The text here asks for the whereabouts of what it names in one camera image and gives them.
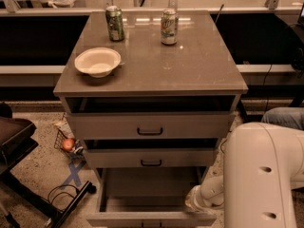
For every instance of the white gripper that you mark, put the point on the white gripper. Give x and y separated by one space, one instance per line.
201 198

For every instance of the grey bottom drawer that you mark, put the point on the grey bottom drawer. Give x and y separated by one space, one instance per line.
148 197

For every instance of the grey drawer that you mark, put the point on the grey drawer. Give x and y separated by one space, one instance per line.
149 126
148 197
169 157

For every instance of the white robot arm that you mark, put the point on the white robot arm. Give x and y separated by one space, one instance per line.
263 164

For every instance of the grey middle drawer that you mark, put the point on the grey middle drawer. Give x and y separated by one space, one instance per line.
169 157

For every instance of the grey drawer cabinet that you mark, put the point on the grey drawer cabinet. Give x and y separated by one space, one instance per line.
196 75

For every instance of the grey top drawer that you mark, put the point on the grey top drawer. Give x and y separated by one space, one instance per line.
149 126

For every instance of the person in jeans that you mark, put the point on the person in jeans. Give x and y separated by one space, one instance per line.
292 117

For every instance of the red apple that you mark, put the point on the red apple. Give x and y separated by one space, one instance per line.
68 144

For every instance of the white paper bowl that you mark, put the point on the white paper bowl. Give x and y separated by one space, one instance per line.
97 62

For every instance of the white green soda can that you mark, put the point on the white green soda can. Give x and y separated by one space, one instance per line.
169 26

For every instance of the black cart stand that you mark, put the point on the black cart stand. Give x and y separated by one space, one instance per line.
15 144

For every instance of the dark green soda can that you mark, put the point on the dark green soda can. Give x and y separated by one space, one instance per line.
115 25

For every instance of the black wire basket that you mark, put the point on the black wire basket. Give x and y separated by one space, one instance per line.
76 152

